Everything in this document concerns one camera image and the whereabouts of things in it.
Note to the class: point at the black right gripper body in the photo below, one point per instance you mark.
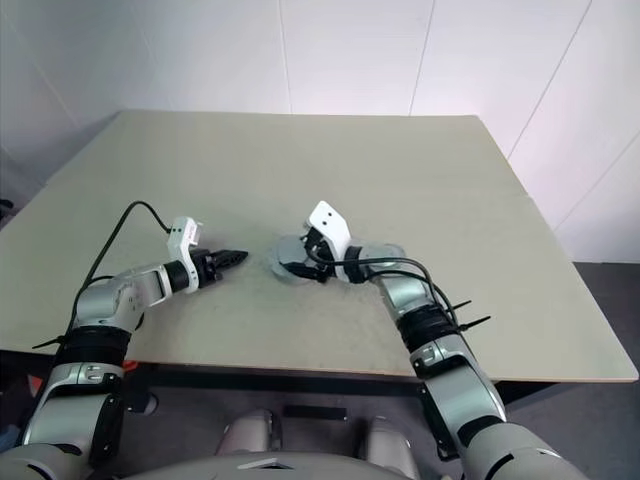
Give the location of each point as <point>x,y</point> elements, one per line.
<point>317,250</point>

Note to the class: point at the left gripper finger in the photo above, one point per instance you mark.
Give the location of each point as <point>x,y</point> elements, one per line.
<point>229,265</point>
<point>231,255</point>

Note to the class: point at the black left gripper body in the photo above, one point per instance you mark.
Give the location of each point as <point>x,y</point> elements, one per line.
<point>206,270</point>

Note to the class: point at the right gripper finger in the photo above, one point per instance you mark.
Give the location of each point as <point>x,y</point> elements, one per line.
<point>305,232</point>
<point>309,273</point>

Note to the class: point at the grey metal gear disc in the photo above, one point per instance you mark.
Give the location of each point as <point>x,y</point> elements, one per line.
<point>287,252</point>

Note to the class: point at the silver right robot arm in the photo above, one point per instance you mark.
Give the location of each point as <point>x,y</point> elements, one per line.
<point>400,295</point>

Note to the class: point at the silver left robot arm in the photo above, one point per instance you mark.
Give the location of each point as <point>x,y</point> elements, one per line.
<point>140,285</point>

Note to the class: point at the beige rounded shape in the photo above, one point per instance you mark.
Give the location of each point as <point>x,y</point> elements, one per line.
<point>247,432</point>
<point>390,437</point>

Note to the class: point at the grey robot torso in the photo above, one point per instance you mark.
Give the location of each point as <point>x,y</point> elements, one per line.
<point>280,467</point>

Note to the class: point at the blue jeans leg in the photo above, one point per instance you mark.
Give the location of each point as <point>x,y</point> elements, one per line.
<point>7,436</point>

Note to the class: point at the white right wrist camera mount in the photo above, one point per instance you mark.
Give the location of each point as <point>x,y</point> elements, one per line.
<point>327,220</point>

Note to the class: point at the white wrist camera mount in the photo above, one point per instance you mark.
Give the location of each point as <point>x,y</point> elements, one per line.
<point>327,220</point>
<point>182,235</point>

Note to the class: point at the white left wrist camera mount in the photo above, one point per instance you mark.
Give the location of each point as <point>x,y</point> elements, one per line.
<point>182,235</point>

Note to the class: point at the black table frame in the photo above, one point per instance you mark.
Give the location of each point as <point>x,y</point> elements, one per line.
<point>280,378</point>

